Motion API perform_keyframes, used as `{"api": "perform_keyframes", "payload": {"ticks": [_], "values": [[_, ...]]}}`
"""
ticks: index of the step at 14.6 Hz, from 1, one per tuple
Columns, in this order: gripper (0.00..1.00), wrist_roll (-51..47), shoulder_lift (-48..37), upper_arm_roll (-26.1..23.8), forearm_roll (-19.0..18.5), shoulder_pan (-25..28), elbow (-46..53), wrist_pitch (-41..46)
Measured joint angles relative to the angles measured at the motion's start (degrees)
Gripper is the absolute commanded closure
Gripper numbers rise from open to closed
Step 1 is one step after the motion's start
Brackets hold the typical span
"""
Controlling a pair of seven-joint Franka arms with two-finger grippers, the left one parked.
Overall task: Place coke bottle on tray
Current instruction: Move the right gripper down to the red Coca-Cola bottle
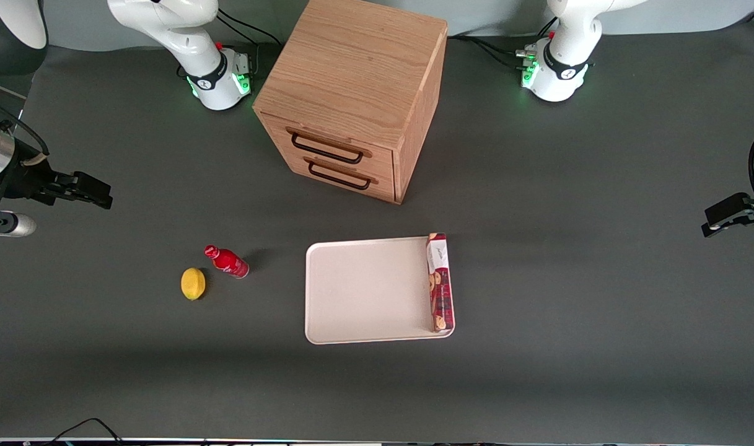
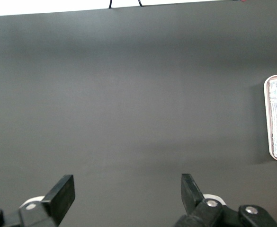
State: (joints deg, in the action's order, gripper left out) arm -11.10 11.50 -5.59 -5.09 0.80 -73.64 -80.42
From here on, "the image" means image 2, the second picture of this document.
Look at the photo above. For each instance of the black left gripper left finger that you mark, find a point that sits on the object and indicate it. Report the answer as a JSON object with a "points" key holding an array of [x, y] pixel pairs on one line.
{"points": [[60, 198]]}

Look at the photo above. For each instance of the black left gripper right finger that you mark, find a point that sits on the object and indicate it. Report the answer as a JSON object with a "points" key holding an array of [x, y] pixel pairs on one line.
{"points": [[190, 194]]}

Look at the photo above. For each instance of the white plastic tray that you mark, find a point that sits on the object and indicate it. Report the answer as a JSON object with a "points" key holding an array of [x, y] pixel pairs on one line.
{"points": [[266, 118]]}

